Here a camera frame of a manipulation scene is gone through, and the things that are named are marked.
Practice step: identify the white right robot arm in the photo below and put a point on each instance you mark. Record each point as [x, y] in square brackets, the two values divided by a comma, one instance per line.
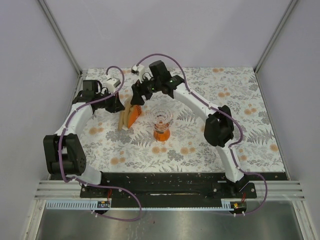
[219, 124]

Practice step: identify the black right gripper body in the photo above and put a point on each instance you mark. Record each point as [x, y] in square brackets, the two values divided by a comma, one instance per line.
[148, 87]

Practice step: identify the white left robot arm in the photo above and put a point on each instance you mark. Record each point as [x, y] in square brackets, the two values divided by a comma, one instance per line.
[63, 150]

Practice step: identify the light blue cable duct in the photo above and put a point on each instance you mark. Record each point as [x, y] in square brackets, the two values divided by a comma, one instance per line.
[110, 204]

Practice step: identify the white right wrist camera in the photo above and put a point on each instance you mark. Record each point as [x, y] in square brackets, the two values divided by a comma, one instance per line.
[138, 69]

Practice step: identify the orange coffee filter box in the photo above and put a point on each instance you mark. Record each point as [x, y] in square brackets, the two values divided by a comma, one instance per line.
[129, 115]

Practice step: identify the clear glass dripper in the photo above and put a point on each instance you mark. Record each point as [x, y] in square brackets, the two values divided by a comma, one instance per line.
[160, 114]

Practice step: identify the orange glass carafe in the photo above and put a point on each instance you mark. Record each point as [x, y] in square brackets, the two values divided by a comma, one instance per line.
[161, 131]

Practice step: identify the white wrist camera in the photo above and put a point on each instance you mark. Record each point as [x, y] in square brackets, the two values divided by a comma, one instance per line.
[138, 69]
[112, 83]

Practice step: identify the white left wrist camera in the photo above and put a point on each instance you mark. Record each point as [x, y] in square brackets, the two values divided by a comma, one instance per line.
[112, 83]

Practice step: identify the floral patterned tablecloth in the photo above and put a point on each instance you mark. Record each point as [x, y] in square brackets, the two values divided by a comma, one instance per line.
[135, 149]

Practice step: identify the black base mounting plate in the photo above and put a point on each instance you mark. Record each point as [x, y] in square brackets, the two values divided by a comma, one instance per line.
[117, 180]

